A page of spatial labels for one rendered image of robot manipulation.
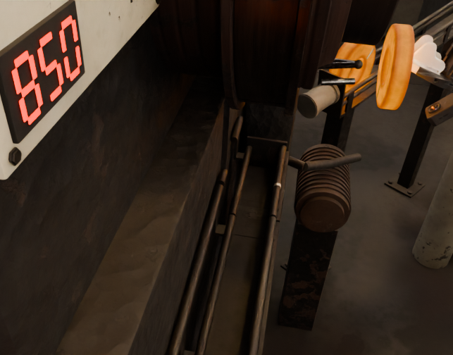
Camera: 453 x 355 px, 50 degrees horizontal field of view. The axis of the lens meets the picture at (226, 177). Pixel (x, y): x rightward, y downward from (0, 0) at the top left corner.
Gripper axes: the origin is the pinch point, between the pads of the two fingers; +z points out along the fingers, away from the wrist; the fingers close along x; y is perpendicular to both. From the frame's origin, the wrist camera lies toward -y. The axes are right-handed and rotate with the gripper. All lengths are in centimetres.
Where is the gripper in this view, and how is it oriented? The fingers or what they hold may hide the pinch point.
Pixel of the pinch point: (396, 58)
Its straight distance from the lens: 98.5
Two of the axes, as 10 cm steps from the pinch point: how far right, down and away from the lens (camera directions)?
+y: 3.3, -7.3, -6.0
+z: -9.3, -3.6, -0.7
